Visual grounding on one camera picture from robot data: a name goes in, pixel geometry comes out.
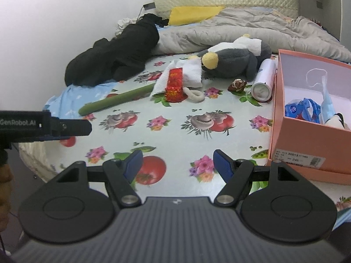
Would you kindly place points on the red packet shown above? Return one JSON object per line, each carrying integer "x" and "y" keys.
{"x": 175, "y": 86}

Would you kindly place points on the white towel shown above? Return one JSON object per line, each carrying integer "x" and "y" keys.
{"x": 192, "y": 71}

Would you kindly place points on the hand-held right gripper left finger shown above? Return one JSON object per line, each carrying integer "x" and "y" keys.
{"x": 133, "y": 165}

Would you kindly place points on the pink cardboard box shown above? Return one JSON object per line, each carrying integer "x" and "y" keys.
{"x": 301, "y": 142}

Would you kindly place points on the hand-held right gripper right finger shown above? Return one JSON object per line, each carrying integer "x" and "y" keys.
{"x": 223, "y": 167}

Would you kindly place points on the black wall socket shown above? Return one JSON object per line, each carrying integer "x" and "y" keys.
{"x": 149, "y": 5}

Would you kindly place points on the yellow pillow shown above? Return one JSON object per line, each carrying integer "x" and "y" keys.
{"x": 192, "y": 14}

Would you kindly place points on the grey penguin plush toy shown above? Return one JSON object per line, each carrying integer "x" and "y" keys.
{"x": 233, "y": 60}

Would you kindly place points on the fruit printed bed mat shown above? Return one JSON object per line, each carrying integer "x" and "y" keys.
{"x": 170, "y": 142}

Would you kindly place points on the small panda plush toy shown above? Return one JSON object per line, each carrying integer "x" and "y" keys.
{"x": 336, "y": 120}

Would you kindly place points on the black clothes pile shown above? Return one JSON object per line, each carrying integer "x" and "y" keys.
{"x": 115, "y": 57}

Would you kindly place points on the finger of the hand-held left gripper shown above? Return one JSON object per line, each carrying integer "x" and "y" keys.
{"x": 76, "y": 127}

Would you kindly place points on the beige mattress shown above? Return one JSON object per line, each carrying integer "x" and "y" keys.
{"x": 35, "y": 156}

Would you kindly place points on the white clothes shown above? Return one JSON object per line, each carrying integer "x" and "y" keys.
{"x": 124, "y": 24}

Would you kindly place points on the person's left forearm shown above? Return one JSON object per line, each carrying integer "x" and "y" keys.
{"x": 5, "y": 194}

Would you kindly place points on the grey wardrobe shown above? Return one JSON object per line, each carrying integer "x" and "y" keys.
{"x": 326, "y": 2}

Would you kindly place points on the blue face mask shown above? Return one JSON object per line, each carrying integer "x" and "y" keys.
{"x": 327, "y": 101}

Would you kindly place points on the dark wall switch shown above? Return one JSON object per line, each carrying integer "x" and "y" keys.
{"x": 319, "y": 5}

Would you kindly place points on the grey duvet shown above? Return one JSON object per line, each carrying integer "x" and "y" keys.
{"x": 246, "y": 24}

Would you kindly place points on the brown snack packet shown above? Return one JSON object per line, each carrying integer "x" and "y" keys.
{"x": 237, "y": 85}

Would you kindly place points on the dark garment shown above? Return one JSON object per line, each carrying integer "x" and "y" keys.
{"x": 153, "y": 19}

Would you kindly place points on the white spray can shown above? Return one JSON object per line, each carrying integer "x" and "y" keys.
{"x": 263, "y": 82}

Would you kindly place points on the blue plastic packet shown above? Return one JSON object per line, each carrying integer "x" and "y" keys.
{"x": 300, "y": 109}

